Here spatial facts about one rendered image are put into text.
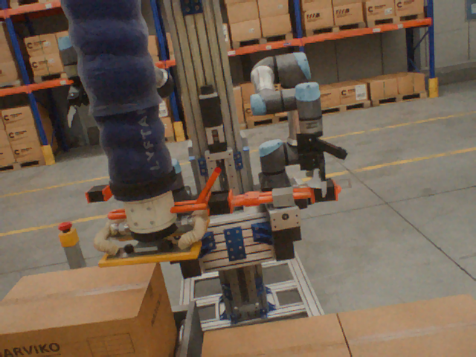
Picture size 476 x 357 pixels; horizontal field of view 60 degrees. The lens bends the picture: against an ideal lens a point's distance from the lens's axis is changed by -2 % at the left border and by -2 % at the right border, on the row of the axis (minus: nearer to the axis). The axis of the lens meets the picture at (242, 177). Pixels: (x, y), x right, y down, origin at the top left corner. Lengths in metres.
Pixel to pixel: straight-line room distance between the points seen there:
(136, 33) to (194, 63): 0.76
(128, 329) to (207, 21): 1.36
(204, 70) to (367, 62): 8.66
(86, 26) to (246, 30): 7.32
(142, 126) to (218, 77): 0.80
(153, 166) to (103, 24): 0.44
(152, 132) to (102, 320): 0.65
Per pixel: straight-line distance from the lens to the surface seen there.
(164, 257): 1.40
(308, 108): 1.31
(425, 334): 1.89
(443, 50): 11.36
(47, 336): 1.62
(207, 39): 2.06
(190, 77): 2.05
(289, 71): 1.75
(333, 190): 1.38
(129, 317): 1.49
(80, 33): 1.33
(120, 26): 1.30
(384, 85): 9.35
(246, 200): 1.39
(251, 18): 8.58
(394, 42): 10.78
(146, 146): 1.34
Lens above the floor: 1.75
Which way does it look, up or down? 18 degrees down
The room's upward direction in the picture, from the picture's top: 10 degrees counter-clockwise
